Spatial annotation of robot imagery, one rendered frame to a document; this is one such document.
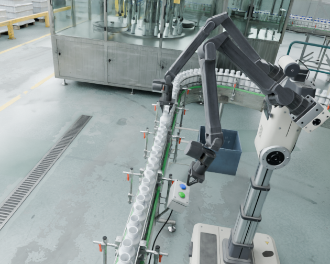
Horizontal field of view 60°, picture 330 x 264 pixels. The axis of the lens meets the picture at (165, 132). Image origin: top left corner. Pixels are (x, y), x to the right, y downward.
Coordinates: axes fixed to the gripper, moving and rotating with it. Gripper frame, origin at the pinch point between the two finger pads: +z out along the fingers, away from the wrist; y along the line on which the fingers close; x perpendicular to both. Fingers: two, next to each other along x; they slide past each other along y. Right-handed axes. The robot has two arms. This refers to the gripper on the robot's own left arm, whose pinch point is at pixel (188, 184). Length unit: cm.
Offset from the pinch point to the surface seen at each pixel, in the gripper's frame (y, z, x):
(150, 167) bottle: -10.5, 8.7, -17.4
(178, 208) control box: 3.7, 12.2, 1.4
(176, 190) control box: -2.1, 7.8, -2.3
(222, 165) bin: -74, 26, 38
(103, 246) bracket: 32.1, 20.1, -23.9
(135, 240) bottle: 30.8, 11.3, -14.6
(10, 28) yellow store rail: -635, 255, -440
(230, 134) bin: -105, 14, 40
